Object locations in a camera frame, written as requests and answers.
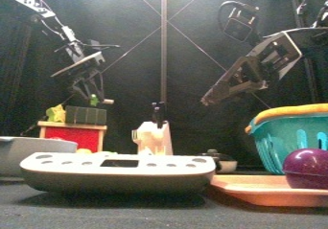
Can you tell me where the green head grey toy screw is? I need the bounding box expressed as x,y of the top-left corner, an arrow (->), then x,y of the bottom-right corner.
88,93 -> 115,108

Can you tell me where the dark green ribbed block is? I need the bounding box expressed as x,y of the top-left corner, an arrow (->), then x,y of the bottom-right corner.
64,105 -> 107,126

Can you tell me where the yellow green star toy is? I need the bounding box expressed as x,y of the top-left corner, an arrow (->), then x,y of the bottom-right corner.
44,103 -> 68,124

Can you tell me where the yellow curved toy food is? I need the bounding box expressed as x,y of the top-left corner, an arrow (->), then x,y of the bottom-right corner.
244,103 -> 328,135

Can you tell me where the red wooden box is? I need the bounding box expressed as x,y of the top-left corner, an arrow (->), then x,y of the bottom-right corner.
38,121 -> 107,153

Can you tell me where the teal plastic basket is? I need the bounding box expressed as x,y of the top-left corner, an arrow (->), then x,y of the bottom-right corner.
248,112 -> 328,175

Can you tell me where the white toy fork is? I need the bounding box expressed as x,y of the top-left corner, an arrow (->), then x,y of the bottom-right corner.
131,128 -> 142,145

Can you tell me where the light grey plastic container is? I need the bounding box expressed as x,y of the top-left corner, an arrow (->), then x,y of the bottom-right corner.
0,136 -> 79,178

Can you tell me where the purple toy eggplant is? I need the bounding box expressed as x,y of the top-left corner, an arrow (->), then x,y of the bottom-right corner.
283,148 -> 328,191

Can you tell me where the white grey toy scale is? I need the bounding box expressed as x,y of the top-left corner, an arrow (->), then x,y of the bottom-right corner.
18,150 -> 218,195

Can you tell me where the light wooden tray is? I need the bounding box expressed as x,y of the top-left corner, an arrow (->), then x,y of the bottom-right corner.
209,173 -> 328,208

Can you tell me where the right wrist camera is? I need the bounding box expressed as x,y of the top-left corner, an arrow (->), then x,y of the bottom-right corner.
222,7 -> 263,45

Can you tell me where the thin diagonal frame wire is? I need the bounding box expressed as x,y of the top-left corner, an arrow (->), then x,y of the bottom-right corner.
122,0 -> 273,110
102,0 -> 216,74

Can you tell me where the black handled toy knife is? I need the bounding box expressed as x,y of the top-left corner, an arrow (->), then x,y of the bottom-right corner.
150,102 -> 161,123
157,101 -> 167,129

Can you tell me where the black camera cable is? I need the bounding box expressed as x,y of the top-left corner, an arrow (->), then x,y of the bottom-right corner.
217,0 -> 261,30

